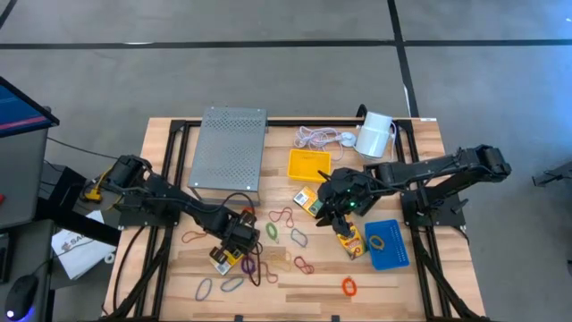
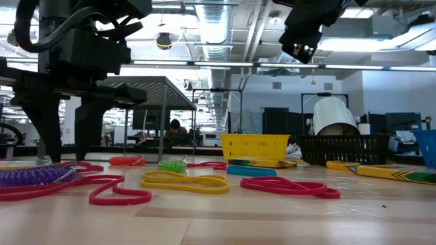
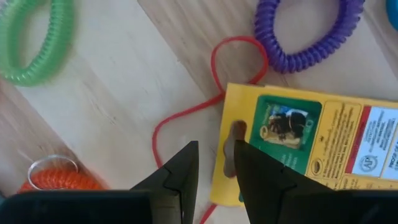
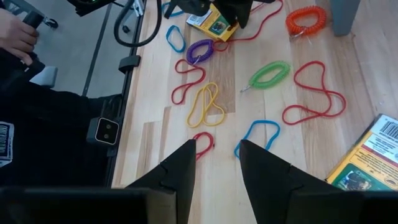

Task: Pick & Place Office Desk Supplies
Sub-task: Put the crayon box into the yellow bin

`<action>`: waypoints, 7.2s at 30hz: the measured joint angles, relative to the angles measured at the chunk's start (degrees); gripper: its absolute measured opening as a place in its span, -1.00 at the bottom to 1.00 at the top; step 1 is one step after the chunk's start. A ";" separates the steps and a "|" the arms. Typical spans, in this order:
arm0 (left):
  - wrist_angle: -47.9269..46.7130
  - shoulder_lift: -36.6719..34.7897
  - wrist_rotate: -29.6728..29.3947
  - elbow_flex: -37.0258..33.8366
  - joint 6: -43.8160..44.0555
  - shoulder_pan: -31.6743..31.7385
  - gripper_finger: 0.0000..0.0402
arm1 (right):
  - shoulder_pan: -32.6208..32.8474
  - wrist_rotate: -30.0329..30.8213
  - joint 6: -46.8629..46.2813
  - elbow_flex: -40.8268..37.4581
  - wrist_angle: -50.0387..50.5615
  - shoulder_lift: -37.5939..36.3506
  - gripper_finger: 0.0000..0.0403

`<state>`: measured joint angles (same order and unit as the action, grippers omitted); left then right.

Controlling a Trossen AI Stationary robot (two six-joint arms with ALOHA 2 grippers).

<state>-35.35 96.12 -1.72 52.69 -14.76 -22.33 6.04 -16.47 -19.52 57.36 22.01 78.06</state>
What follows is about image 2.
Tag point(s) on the yellow rubber band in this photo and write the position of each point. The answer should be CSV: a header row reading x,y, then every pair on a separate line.
x,y
223,187

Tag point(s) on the person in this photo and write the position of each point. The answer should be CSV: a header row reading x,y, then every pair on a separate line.
x,y
175,131

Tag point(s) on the red rubber band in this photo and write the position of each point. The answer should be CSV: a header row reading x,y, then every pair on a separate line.
x,y
327,194
86,167
112,201
211,165

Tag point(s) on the silver ceiling air duct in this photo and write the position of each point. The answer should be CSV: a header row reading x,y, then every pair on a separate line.
x,y
214,27

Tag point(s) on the black ceiling device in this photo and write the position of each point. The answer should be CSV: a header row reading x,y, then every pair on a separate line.
x,y
164,41

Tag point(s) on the blue rubber band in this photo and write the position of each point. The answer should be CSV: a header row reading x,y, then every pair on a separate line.
x,y
252,171

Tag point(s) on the blue plastic basket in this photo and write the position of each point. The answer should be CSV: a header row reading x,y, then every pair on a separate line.
x,y
427,149

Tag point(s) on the yellow green crayon box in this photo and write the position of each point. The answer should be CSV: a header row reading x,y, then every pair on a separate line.
x,y
262,163
391,173

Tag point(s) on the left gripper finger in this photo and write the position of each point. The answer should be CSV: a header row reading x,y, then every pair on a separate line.
x,y
47,122
85,129

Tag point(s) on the yellow plastic basket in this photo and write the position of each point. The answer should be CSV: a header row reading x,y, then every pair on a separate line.
x,y
255,146

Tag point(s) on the black plastic basket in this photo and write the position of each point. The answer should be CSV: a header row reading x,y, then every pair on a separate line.
x,y
344,149

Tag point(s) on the black background monitor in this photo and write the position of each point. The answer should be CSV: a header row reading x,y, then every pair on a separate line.
x,y
403,122

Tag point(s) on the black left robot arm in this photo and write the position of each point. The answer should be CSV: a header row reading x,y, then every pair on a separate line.
x,y
51,13

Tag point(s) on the overhead light bar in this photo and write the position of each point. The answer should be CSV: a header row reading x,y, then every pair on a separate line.
x,y
221,64

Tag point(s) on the dark background monitor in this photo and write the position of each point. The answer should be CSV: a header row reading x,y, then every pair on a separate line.
x,y
150,119

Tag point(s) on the yellow hanging pendant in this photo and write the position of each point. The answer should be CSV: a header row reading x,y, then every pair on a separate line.
x,y
313,81

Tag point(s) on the grey perforated metal shelf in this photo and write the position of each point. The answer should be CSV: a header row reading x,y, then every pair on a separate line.
x,y
153,88

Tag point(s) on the white cup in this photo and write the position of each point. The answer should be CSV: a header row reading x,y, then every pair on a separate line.
x,y
364,129

